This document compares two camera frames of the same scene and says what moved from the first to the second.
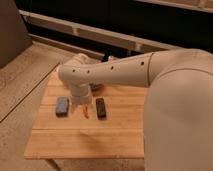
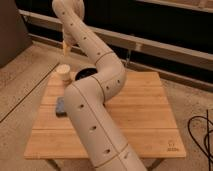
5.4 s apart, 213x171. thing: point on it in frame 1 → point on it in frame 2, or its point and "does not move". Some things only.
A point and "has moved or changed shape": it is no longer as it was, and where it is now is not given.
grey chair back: (14, 36) does not move
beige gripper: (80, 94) → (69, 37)
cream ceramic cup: (83, 59) has moved or changed shape
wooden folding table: (114, 127) does not move
